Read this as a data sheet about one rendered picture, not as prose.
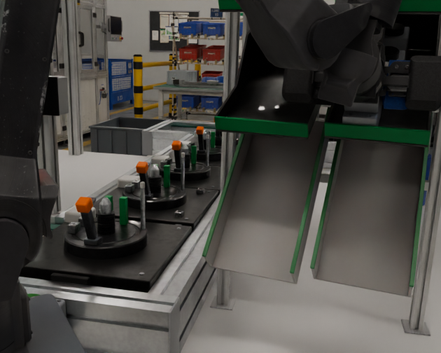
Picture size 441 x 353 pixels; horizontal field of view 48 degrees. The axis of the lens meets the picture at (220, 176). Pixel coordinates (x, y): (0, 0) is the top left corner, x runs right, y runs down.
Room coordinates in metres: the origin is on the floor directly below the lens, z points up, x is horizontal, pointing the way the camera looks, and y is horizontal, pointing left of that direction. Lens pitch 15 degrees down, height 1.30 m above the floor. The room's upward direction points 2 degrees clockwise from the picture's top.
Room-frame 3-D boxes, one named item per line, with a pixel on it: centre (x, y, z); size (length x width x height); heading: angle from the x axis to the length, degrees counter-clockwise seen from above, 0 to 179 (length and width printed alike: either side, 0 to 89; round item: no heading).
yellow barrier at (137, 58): (9.26, 0.92, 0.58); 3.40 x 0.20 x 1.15; 167
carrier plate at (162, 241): (0.80, 0.19, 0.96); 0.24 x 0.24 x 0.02; 79
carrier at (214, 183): (1.29, 0.10, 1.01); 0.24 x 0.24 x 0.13; 79
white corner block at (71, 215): (0.92, 0.27, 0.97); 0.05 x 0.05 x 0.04; 79
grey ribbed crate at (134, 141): (2.93, 0.41, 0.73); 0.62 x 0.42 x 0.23; 79
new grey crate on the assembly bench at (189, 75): (6.47, 0.52, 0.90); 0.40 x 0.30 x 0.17; 169
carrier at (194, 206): (1.05, 0.14, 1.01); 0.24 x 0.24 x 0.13; 79
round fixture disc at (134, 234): (0.80, 0.19, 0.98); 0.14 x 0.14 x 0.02
